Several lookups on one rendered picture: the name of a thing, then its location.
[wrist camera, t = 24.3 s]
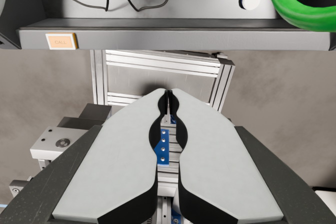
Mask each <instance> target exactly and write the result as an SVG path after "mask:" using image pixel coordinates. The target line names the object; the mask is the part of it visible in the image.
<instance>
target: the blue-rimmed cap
mask: <svg viewBox="0 0 336 224"><path fill-rule="evenodd" d="M259 3H260V0H241V5H242V7H243V8H244V9H246V10H253V9H255V8H256V7H257V6H258V5H259Z"/></svg>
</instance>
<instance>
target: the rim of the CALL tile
mask: <svg viewBox="0 0 336 224"><path fill-rule="evenodd" d="M45 35H46V38H47V41H48V45H49V48H50V50H76V45H75V41H74V36H73V34H72V33H46V34H45ZM48 36H70V38H71V42H72V46H73V47H51V44H50V41H49V37H48Z"/></svg>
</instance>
